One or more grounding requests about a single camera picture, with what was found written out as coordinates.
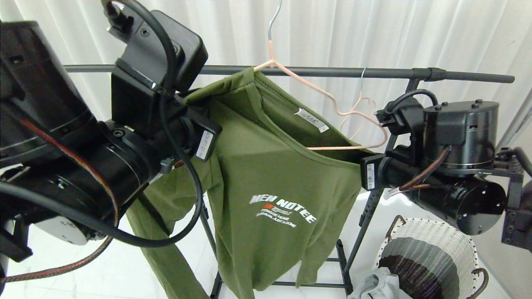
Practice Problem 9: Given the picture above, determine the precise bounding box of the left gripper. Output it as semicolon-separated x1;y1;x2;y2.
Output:
10;93;223;246

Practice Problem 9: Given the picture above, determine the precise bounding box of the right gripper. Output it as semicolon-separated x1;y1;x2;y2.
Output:
361;152;508;236

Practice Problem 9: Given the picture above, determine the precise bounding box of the green short-sleeved shirt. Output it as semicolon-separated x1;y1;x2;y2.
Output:
126;66;374;299

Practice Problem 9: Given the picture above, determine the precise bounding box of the pink clothes hanger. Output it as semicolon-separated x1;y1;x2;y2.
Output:
254;0;389;151
339;69;377;142

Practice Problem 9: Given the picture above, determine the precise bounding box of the white laundry basket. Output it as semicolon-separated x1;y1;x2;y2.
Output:
376;215;490;299

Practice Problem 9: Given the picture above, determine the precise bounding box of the black clothes rack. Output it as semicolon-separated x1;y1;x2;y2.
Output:
64;64;515;299

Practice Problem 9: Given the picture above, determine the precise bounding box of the pale grey garment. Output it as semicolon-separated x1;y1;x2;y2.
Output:
347;267;412;299

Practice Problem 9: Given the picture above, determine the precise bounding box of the white curtain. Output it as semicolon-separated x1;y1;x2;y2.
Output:
0;0;532;196

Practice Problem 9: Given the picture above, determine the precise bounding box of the black cable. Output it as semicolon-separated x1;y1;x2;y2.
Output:
0;0;204;250
384;88;439;115

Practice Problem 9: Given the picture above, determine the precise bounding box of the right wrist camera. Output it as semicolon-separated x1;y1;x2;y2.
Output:
375;97;425;167

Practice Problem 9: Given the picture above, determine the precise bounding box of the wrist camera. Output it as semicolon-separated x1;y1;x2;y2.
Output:
375;97;425;167
110;9;209;140

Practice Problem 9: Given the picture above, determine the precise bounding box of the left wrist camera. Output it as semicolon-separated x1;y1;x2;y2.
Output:
110;9;209;140

